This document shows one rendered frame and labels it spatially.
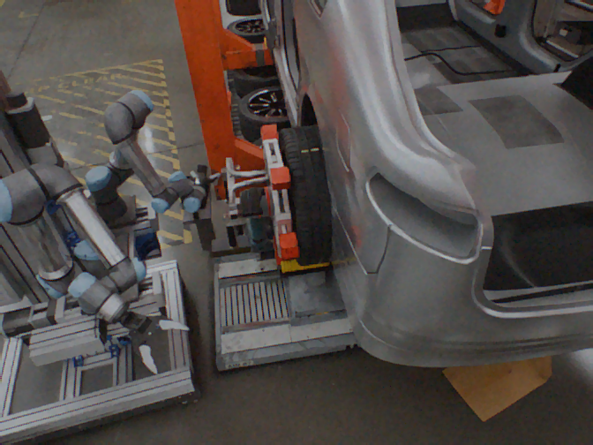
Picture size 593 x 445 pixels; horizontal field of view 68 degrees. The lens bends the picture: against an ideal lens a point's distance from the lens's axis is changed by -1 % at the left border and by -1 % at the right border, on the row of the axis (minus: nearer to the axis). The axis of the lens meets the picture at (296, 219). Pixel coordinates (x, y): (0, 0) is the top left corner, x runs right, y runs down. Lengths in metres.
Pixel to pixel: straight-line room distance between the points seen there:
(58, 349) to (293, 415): 1.14
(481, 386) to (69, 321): 1.98
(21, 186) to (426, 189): 1.15
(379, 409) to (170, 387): 1.03
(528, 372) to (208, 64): 2.26
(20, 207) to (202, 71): 1.15
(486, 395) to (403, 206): 1.56
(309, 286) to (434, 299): 1.38
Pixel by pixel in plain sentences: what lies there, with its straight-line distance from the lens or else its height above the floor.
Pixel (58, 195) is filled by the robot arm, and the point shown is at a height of 1.38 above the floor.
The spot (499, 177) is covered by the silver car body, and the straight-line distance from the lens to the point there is 2.21.
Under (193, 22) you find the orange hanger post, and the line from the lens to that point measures 2.24.
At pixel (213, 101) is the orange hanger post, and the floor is 1.16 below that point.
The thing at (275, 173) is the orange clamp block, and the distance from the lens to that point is 1.80.
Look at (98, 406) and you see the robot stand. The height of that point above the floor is 0.23.
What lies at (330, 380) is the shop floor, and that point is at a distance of 2.49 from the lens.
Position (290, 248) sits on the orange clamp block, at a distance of 1.86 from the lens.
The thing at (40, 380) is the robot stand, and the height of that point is 0.21.
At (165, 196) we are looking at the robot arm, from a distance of 2.01.
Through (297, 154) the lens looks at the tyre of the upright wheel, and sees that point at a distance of 1.88.
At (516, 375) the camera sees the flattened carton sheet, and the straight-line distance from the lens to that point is 2.69.
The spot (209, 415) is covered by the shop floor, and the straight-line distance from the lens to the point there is 2.48.
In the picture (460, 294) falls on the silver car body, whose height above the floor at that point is 1.27.
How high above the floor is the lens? 2.20
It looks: 42 degrees down
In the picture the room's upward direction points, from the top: 4 degrees counter-clockwise
